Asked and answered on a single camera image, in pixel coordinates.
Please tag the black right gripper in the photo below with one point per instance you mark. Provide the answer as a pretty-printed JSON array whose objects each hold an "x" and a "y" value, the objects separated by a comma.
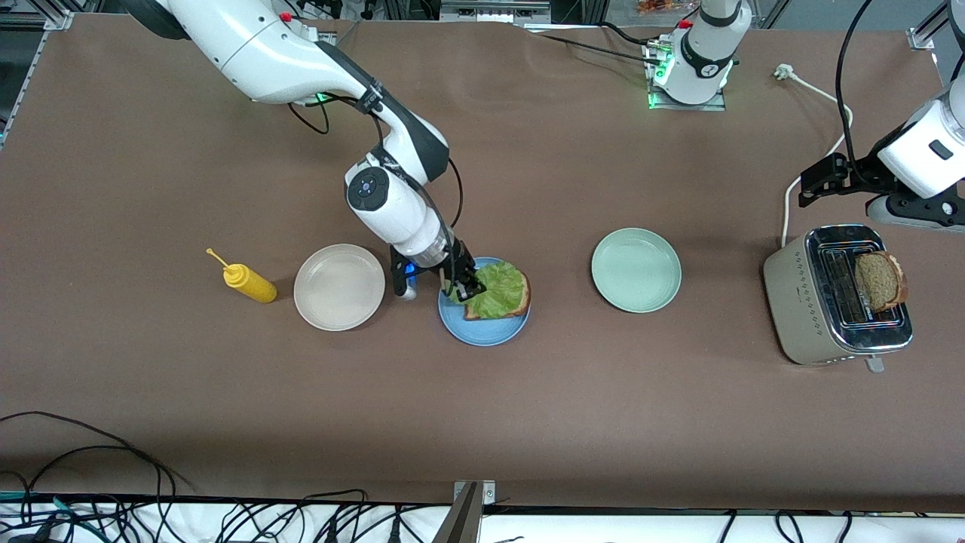
[{"x": 457, "y": 267}]

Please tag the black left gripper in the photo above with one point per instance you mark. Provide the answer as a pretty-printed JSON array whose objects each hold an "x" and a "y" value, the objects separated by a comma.
[{"x": 862, "y": 171}]

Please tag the green lettuce leaf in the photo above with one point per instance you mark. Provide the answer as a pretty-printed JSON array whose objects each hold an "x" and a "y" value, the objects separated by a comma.
[{"x": 501, "y": 290}]

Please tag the brown bread slice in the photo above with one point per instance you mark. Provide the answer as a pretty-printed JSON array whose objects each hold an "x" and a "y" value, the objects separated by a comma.
[
  {"x": 878, "y": 280},
  {"x": 527, "y": 298}
]

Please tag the yellow mustard squeeze bottle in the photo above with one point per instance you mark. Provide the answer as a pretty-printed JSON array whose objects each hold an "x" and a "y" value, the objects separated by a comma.
[{"x": 252, "y": 285}]

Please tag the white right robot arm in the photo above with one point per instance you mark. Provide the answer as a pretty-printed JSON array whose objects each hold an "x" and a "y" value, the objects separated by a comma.
[{"x": 249, "y": 38}]

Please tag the blue plate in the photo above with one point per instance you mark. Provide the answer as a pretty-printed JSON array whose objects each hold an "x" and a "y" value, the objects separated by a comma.
[{"x": 482, "y": 332}]

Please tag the beige plate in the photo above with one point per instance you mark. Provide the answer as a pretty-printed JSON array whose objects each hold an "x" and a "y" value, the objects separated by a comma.
[{"x": 339, "y": 286}]

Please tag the pale green plate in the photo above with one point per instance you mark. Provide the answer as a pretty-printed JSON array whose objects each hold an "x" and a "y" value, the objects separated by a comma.
[{"x": 637, "y": 270}]

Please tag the beige chrome toaster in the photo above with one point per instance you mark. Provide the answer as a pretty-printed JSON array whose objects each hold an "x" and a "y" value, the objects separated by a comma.
[{"x": 791, "y": 302}]

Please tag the orange object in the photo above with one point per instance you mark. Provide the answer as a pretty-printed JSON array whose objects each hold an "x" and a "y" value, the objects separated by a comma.
[{"x": 663, "y": 6}]

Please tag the grey metal box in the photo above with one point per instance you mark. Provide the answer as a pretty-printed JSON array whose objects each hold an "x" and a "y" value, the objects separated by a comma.
[{"x": 490, "y": 11}]

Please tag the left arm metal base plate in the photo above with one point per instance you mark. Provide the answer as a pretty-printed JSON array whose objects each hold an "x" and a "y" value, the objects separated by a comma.
[{"x": 720, "y": 105}]

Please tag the aluminium corner bracket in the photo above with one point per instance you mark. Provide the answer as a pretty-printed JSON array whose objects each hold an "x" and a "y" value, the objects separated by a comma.
[{"x": 921, "y": 38}]

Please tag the metal table edge bracket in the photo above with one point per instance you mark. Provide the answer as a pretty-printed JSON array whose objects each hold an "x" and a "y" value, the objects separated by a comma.
[{"x": 467, "y": 520}]

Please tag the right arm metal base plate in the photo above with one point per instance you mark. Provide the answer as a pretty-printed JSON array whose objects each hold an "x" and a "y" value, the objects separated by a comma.
[{"x": 326, "y": 35}]

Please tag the perforated metal rail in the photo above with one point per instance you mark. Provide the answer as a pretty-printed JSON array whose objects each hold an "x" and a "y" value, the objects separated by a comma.
[{"x": 22, "y": 87}]

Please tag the aluminium frame bar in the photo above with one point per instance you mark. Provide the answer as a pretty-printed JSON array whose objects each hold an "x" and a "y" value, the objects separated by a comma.
[{"x": 38, "y": 21}]

